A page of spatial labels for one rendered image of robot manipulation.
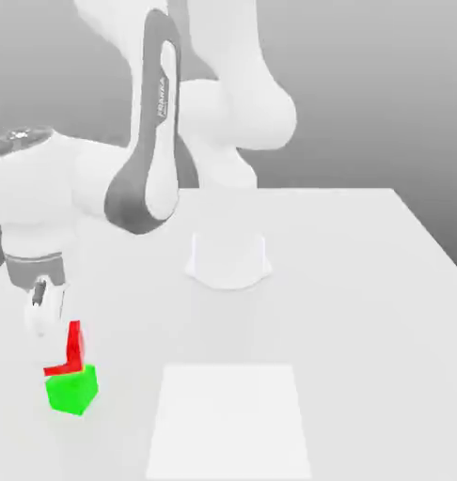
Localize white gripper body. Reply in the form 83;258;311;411
24;284;71;339

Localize small red cube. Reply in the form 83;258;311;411
42;319;87;377

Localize small green cube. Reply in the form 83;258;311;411
44;363;100;417

